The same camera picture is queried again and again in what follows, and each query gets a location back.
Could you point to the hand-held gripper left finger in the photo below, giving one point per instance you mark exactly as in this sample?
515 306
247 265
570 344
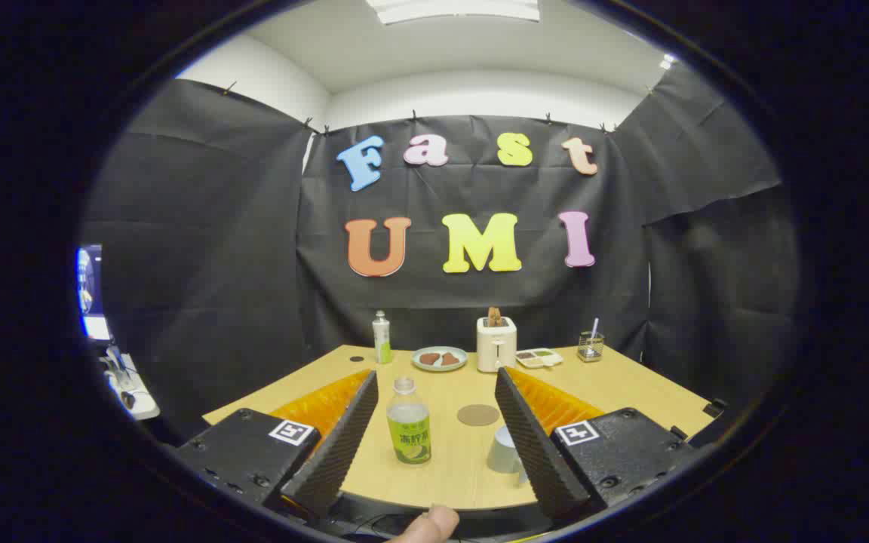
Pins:
344 445

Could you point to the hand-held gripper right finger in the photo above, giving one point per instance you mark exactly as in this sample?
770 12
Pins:
532 445

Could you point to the pale grey cup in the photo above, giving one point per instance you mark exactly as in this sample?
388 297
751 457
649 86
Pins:
502 452

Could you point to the round brown coaster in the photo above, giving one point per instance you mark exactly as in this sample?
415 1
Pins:
478 415

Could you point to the green label juice bottle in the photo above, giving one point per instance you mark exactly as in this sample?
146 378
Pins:
409 434

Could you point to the slim white green bottle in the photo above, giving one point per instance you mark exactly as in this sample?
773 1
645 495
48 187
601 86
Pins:
382 339

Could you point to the white compartment tray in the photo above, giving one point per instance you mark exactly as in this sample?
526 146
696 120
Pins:
540 360

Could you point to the wooden table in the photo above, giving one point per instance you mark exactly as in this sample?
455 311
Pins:
442 483

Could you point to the cream toaster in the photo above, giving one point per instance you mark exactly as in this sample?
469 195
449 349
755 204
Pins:
495 347

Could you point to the clear glass tumbler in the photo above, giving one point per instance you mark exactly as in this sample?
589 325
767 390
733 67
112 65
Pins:
591 351

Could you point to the brown cookie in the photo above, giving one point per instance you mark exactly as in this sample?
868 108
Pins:
429 359
450 360

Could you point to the pale green plate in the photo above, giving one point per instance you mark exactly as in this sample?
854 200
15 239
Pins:
439 368

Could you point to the brown toast slice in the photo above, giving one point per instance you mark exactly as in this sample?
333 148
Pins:
495 317

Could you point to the white straw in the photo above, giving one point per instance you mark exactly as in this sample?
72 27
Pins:
594 326

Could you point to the black backdrop cloth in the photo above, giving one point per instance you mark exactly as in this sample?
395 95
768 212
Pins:
253 264

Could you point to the white side desk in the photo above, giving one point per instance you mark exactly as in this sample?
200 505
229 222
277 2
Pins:
136 400

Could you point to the computer monitor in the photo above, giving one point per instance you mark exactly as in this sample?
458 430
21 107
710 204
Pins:
91 286

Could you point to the small ceiling light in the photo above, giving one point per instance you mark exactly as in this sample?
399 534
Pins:
667 62

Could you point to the large ceiling light panel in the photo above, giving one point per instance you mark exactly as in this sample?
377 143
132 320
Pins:
453 9

